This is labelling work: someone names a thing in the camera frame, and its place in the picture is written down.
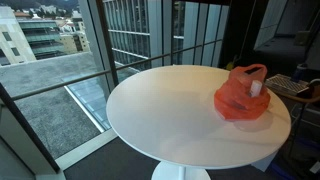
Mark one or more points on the white paper sheet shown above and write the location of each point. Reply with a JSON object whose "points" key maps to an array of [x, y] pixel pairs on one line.
{"points": [[265, 161]]}

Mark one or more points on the silver laptop keyboard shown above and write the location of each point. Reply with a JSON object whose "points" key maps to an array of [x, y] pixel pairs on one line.
{"points": [[284, 83]]}

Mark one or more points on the orange plastic bag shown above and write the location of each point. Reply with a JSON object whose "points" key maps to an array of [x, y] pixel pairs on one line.
{"points": [[233, 100]]}

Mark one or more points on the small yellow object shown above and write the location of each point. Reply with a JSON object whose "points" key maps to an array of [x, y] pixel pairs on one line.
{"points": [[231, 65]]}

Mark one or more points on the small white bottle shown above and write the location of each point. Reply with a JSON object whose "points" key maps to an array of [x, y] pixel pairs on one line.
{"points": [[256, 88]]}

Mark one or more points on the grey metal window railing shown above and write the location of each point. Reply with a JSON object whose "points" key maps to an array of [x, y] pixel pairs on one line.
{"points": [[66, 82]]}

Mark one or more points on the white table pedestal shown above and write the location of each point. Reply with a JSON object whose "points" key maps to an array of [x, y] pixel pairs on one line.
{"points": [[173, 171]]}

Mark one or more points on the dark slanted window post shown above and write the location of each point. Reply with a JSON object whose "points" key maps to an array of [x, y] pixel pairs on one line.
{"points": [[26, 128]]}

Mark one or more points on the dark window mullion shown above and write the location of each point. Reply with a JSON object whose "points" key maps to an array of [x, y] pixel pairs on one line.
{"points": [[107, 43]]}

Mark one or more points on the blue can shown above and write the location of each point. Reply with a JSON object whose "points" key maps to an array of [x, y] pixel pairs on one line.
{"points": [[298, 73]]}

